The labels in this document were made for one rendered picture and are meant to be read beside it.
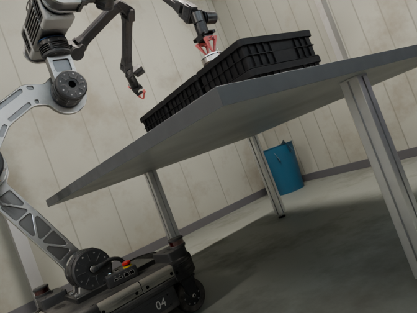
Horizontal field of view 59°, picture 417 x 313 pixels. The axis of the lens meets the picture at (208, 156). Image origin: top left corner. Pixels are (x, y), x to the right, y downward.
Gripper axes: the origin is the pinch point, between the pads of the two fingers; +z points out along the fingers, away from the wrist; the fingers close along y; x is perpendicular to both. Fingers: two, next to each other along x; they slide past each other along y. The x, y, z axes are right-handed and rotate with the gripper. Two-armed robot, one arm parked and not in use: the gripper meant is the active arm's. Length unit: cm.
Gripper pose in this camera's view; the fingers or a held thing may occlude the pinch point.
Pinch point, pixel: (210, 53)
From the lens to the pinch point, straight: 174.9
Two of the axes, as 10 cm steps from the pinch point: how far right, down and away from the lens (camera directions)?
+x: -7.7, 2.8, -5.7
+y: -5.3, 2.0, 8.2
